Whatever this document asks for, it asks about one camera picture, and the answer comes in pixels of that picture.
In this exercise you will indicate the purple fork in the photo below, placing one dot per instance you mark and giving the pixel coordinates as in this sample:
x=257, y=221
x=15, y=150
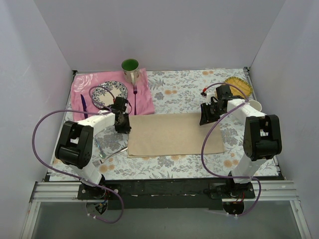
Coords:
x=135, y=91

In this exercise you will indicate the grey white mug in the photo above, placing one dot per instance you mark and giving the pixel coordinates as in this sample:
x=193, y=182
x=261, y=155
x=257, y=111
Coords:
x=256, y=105

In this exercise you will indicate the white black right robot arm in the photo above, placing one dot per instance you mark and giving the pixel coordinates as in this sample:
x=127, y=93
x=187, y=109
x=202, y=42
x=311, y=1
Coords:
x=261, y=141

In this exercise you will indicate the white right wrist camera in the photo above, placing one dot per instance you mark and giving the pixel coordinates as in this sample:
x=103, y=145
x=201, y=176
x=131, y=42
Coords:
x=210, y=97

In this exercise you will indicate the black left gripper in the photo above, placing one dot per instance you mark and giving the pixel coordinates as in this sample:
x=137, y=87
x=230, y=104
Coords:
x=123, y=127

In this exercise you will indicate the green inside ceramic mug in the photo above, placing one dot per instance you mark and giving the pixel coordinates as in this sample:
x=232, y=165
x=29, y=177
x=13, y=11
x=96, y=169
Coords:
x=131, y=71

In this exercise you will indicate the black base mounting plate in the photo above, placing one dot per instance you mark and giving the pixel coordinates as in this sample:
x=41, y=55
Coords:
x=158, y=193

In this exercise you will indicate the pink cloth placemat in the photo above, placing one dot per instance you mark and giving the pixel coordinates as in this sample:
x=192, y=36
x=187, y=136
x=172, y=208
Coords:
x=85, y=83

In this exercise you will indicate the yellow woven bamboo tray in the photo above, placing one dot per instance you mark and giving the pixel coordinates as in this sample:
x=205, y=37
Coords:
x=241, y=84

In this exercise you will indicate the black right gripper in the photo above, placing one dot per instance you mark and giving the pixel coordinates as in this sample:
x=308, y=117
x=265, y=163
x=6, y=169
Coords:
x=207, y=115

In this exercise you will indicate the aluminium frame rail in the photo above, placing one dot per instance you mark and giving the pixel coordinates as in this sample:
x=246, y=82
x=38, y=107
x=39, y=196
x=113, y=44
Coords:
x=266, y=190

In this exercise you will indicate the silver fork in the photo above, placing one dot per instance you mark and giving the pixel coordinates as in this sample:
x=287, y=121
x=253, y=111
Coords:
x=101, y=161

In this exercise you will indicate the purple knife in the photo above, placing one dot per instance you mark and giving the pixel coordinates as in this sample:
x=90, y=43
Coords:
x=84, y=106

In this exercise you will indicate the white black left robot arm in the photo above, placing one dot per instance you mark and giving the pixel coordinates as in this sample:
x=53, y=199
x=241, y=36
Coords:
x=75, y=144

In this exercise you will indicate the beige cloth napkin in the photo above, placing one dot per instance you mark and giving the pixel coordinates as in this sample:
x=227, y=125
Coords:
x=166, y=134

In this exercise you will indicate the floral ceramic plate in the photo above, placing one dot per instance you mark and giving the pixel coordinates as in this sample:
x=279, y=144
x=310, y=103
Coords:
x=107, y=92

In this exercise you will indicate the iridescent spoon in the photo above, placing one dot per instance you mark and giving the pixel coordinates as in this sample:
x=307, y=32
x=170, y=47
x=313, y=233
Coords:
x=102, y=154

